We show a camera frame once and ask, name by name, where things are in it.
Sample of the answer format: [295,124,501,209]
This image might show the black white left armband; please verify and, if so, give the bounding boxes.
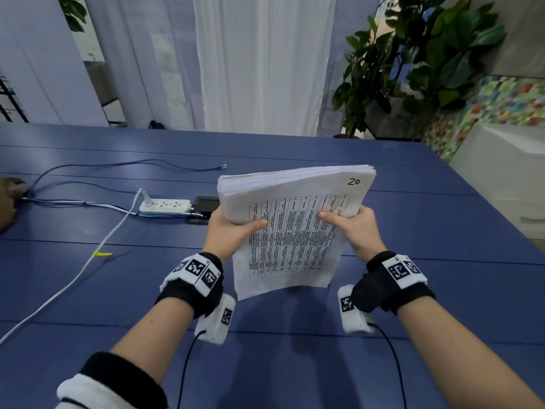
[54,352,169,409]

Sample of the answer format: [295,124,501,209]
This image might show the sheer white curtain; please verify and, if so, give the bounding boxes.
[85,0,207,131]

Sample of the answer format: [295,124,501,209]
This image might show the black right wrist strap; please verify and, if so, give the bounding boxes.
[350,250,437,316]

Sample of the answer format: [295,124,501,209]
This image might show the black table cable box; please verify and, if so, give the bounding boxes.
[186,195,221,226]

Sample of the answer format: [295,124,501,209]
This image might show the dark blue thin cable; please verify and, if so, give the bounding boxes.
[32,181,141,197]

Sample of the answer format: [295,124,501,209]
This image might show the green potted plant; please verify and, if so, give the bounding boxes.
[332,0,508,139]
[57,0,88,32]

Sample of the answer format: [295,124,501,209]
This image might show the colourful mosaic tile wall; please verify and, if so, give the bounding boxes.
[421,75,545,162]

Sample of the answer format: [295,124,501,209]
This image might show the blue network cable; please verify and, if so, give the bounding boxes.
[32,159,228,197]

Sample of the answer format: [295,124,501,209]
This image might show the white power cable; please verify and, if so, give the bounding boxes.
[0,187,145,345]

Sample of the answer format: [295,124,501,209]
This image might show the black metal rack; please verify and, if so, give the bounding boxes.
[0,76,30,123]

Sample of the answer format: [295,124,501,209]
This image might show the white power strip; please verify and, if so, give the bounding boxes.
[139,199,192,215]

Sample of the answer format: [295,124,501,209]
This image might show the white cabinet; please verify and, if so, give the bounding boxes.
[449,122,545,240]

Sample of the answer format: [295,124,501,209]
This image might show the dense table print paper sheet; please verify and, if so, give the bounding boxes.
[219,170,378,302]

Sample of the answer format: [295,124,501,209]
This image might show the black left wrist strap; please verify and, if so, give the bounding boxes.
[154,252,224,320]

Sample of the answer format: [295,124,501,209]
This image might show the person's right forearm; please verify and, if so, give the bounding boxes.
[398,295,545,409]

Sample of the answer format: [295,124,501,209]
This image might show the black wrist strap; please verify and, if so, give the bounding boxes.
[350,250,437,316]
[154,252,224,320]

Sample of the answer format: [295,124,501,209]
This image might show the person's left hand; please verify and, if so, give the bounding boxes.
[204,206,270,264]

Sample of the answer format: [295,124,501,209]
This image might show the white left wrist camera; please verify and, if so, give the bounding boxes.
[194,293,236,345]

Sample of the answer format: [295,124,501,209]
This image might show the pile of printed papers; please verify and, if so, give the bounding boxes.
[216,165,378,302]

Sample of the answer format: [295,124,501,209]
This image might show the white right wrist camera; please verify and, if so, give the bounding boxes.
[337,284,376,335]

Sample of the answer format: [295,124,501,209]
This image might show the black right camera cable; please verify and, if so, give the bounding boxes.
[367,322,408,409]

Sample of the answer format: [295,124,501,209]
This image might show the person's right hand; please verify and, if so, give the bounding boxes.
[317,206,389,264]

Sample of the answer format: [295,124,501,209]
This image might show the black left camera cable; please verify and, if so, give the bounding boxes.
[177,329,207,409]

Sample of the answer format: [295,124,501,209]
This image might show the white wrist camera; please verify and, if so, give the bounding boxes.
[194,293,236,345]
[337,284,376,335]

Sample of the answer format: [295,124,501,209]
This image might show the concrete pillar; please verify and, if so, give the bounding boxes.
[481,0,545,80]

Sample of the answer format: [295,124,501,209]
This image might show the dark brown object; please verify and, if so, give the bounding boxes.
[0,177,28,233]

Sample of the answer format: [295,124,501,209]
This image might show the black camera cable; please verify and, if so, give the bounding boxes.
[177,329,207,409]
[367,322,408,409]

